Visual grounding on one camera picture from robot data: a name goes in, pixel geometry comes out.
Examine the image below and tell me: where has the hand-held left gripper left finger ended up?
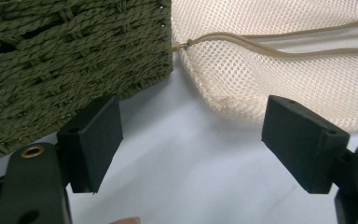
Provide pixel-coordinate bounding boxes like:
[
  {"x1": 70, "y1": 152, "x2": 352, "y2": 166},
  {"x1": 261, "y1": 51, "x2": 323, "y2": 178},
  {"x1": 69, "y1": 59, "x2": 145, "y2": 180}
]
[{"x1": 0, "y1": 94, "x2": 124, "y2": 224}]

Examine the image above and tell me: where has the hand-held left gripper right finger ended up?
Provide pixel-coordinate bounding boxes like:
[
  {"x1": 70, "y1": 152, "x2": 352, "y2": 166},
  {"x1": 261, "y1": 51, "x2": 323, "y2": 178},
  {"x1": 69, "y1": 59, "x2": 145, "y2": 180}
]
[{"x1": 260, "y1": 94, "x2": 358, "y2": 224}]

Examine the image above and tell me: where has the white mesh laundry bag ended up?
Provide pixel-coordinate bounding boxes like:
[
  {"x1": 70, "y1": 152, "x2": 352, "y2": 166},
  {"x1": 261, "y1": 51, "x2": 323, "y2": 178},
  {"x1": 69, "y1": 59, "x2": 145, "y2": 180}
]
[{"x1": 170, "y1": 0, "x2": 358, "y2": 133}]

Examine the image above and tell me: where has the green woven basket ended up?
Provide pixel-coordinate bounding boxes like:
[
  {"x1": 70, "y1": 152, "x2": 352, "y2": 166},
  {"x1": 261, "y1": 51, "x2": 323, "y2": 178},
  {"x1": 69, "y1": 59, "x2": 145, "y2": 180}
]
[{"x1": 0, "y1": 0, "x2": 173, "y2": 166}]

